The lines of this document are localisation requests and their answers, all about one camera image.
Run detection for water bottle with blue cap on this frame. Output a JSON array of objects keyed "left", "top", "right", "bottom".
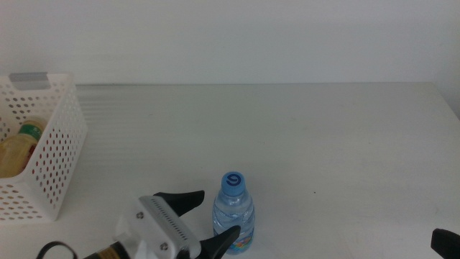
[{"left": 211, "top": 171, "right": 256, "bottom": 255}]

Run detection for yellow tea bottle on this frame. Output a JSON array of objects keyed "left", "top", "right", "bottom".
[{"left": 0, "top": 118, "right": 47, "bottom": 179}]

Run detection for white perforated plastic basket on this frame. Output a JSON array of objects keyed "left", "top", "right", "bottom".
[{"left": 0, "top": 71, "right": 88, "bottom": 222}]

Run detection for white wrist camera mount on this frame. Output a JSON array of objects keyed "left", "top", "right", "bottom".
[{"left": 114, "top": 195, "right": 202, "bottom": 259}]

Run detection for thin black cable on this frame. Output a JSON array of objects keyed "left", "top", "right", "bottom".
[{"left": 34, "top": 240, "right": 79, "bottom": 259}]

